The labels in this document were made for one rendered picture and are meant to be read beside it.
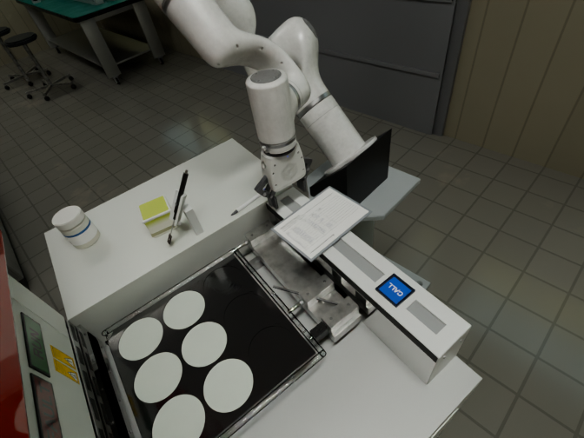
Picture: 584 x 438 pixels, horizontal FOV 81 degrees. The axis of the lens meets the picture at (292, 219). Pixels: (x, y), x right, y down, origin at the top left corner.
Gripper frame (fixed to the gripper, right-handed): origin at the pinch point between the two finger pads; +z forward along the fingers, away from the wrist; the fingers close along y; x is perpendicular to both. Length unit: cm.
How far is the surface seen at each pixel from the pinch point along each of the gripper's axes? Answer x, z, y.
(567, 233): -39, 98, 145
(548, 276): -46, 98, 112
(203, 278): -0.6, 9.4, -28.6
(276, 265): -8.6, 11.3, -11.8
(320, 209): -7.9, 2.3, 4.1
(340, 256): -22.1, 3.2, -2.0
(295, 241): -12.0, 2.3, -7.1
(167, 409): -23, 9, -48
